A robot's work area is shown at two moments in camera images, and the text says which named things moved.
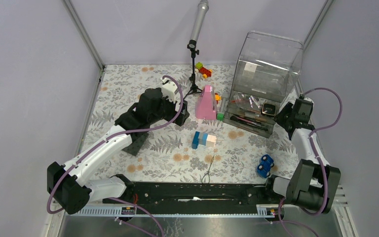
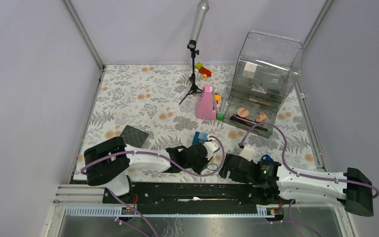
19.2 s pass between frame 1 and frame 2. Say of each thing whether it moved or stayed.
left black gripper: moved
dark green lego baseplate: stayed
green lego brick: stayed
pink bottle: stayed
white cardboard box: stayed
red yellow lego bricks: stayed
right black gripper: moved
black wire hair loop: moved
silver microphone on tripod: stayed
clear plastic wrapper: moved
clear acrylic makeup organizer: stayed
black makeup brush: stayed
